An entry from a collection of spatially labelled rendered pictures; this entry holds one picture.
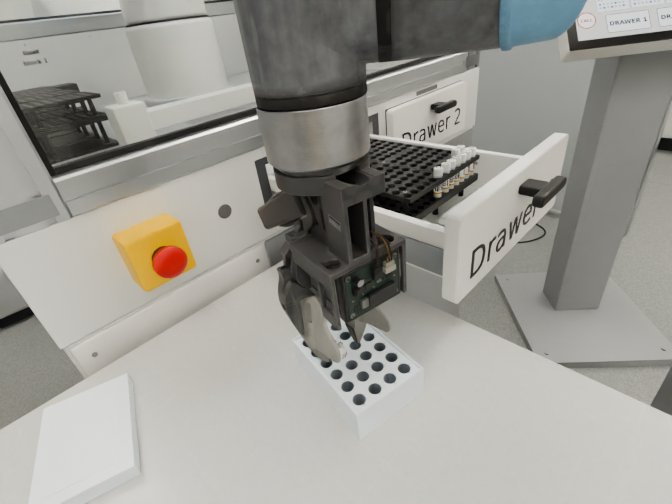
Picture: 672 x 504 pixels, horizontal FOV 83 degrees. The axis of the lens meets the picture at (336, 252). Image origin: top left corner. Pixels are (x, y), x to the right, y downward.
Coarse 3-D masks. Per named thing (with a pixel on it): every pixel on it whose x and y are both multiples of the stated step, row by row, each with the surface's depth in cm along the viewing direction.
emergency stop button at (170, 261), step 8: (168, 248) 44; (176, 248) 45; (160, 256) 44; (168, 256) 44; (176, 256) 45; (184, 256) 46; (152, 264) 44; (160, 264) 44; (168, 264) 44; (176, 264) 45; (184, 264) 46; (160, 272) 44; (168, 272) 45; (176, 272) 45
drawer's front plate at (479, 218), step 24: (552, 144) 49; (528, 168) 44; (552, 168) 51; (480, 192) 39; (504, 192) 41; (456, 216) 36; (480, 216) 39; (504, 216) 44; (528, 216) 50; (456, 240) 37; (480, 240) 41; (456, 264) 38; (456, 288) 40
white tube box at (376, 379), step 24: (336, 336) 43; (384, 336) 42; (312, 360) 40; (360, 360) 40; (384, 360) 39; (408, 360) 39; (336, 384) 37; (360, 384) 37; (384, 384) 37; (408, 384) 37; (336, 408) 38; (360, 408) 35; (384, 408) 36; (360, 432) 35
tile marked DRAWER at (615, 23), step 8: (608, 16) 88; (616, 16) 88; (624, 16) 88; (632, 16) 88; (640, 16) 88; (648, 16) 87; (608, 24) 88; (616, 24) 88; (624, 24) 88; (632, 24) 88; (640, 24) 87; (648, 24) 87; (608, 32) 88
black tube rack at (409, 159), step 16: (384, 144) 66; (400, 144) 65; (384, 160) 59; (400, 160) 58; (416, 160) 57; (432, 160) 57; (400, 176) 53; (416, 176) 52; (384, 192) 49; (400, 192) 49; (432, 192) 54; (448, 192) 53; (384, 208) 52; (400, 208) 51; (416, 208) 51; (432, 208) 51
